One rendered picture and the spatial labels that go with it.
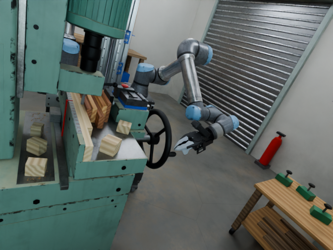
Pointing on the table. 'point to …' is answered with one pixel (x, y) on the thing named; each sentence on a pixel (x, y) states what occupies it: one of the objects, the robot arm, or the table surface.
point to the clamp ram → (110, 97)
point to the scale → (74, 114)
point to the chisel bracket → (80, 81)
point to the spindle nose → (90, 51)
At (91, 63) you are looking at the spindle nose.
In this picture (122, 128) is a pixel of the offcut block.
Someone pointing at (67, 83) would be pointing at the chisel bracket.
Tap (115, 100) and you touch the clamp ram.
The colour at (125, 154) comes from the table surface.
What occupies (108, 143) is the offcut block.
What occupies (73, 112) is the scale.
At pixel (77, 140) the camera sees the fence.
